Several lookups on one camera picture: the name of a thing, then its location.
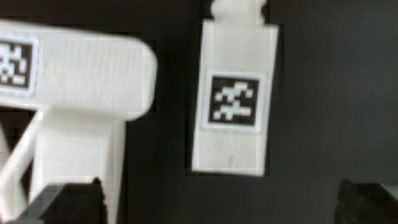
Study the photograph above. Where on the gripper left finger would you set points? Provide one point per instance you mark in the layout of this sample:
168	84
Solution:
69	204

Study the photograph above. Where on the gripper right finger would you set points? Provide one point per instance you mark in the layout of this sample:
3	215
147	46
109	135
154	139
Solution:
367	204

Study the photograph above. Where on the white chair leg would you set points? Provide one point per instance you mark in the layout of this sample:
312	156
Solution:
239	46

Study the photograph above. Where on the white chair back frame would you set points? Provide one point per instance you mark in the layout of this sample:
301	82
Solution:
79	76

